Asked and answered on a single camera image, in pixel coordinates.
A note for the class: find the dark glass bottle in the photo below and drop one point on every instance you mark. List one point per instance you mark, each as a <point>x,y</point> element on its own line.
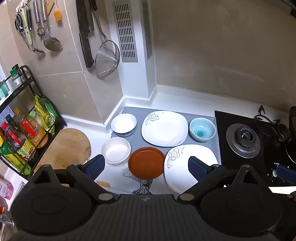
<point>11,121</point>

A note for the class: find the black white patterned cloth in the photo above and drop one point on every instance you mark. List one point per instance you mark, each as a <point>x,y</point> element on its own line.
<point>141,184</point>

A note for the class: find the green bottle yellow label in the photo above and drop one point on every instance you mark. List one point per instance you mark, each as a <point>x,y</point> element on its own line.
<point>11,158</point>

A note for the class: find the amber oil bottle red label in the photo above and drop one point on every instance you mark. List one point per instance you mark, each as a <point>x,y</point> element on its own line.
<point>34,134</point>

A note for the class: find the teal glazed bowl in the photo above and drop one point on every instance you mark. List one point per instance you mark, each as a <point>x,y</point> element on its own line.
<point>202,129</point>

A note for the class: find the wooden spatula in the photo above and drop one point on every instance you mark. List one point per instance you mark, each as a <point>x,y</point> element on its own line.
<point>49,6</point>

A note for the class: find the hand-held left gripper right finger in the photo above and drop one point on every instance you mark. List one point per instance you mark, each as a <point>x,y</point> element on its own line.
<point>197,167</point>

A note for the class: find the orange silicone brush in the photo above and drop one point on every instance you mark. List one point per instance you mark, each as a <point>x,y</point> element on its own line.
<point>57,15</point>

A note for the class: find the large metal stove burner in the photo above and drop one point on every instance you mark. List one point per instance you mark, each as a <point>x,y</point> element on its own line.
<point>242,141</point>

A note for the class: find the metal vent grille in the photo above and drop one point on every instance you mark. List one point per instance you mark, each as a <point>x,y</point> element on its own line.
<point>147,27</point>
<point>124,30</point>

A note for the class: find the grey mat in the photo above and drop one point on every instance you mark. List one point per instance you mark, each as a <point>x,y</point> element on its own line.
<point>137,140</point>

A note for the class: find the yellow green snack bag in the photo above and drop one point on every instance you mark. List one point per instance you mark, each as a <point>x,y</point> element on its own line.
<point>45,114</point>

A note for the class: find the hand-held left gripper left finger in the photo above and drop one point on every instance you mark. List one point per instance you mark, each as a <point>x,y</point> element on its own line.
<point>95,166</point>

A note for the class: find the teal glass jar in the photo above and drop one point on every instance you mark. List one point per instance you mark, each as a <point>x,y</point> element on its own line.
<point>3,88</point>

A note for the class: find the white bowl with blue pattern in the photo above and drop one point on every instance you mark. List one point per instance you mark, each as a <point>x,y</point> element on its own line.
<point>123,122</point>

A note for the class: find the black cleaver knife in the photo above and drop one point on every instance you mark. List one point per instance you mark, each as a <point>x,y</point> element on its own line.
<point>84,34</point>

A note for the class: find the green-capped spice jar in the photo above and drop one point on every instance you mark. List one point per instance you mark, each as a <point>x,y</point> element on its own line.
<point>16,77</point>

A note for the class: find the pink packet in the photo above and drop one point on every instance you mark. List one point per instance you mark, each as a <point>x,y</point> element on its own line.
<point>5,188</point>

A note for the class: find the plain white bowl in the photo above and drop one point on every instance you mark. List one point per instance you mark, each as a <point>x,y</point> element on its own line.
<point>115,149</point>

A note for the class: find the steel ladle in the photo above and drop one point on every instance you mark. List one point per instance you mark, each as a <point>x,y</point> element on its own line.
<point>52,41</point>

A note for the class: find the metal mesh strainer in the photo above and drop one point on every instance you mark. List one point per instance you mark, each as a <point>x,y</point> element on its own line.
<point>107,58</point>

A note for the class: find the round wooden cutting board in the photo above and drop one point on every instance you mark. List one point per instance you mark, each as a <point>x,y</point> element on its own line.
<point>67,148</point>

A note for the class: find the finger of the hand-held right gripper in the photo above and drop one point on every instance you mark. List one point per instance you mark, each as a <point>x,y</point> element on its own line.
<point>286,173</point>

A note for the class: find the dark cooking pan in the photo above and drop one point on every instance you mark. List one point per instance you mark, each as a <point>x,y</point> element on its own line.
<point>292,148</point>

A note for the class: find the small amber bottle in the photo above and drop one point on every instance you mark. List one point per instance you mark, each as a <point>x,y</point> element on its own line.
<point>18,113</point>

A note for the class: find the dark sauce bottle red cap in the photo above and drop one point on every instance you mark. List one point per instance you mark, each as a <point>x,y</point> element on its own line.
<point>13,139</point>

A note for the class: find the black pan support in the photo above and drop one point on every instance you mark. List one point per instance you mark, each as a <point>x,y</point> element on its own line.
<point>262,109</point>

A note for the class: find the square white floral plate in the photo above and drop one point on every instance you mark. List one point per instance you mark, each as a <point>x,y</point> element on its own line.
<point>165,132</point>
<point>179,170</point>

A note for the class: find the black glass gas stove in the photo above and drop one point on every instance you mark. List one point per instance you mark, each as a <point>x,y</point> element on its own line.
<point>224,120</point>

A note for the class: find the brown round plate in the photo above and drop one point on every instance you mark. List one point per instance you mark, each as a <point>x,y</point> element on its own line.
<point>145,162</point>

